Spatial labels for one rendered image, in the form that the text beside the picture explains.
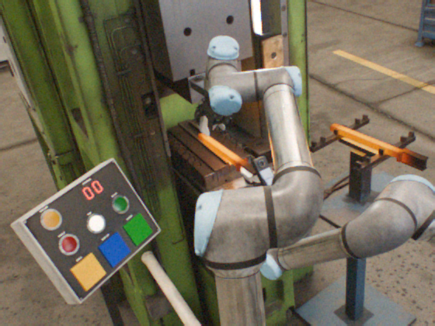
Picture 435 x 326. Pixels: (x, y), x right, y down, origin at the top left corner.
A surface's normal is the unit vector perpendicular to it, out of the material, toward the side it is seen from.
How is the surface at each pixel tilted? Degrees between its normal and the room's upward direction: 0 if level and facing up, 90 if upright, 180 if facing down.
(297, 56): 90
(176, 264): 90
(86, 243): 60
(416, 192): 24
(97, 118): 90
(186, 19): 90
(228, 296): 68
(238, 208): 29
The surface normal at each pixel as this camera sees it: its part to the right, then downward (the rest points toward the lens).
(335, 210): -0.12, -0.83
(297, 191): 0.20, -0.63
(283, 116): -0.20, -0.67
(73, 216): 0.64, -0.22
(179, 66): 0.50, 0.42
